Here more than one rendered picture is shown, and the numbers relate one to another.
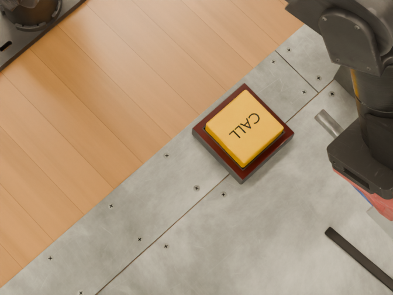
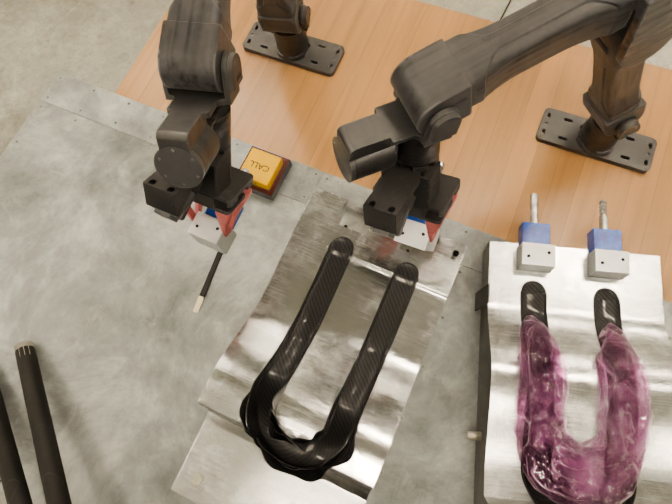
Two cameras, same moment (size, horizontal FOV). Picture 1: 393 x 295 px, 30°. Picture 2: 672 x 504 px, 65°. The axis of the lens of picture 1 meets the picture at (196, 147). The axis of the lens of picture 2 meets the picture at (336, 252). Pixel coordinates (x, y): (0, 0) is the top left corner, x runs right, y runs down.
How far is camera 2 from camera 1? 0.62 m
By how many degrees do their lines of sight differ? 24
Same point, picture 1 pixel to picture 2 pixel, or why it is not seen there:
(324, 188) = (250, 228)
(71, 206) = not seen: hidden behind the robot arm
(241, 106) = (270, 159)
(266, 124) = (265, 176)
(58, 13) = (292, 60)
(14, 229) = not seen: hidden behind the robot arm
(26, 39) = (271, 53)
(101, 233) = not seen: hidden behind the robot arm
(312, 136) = (278, 211)
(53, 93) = (250, 80)
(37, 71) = (259, 67)
